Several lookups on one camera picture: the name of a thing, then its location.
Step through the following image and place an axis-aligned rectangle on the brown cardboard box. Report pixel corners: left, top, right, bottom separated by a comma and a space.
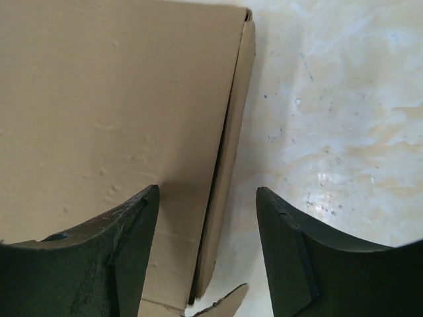
1, 1, 255, 316

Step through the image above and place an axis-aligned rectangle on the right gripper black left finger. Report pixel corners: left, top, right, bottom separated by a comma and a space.
1, 185, 159, 316

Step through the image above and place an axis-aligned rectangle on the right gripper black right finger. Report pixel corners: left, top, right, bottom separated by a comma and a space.
256, 187, 422, 317

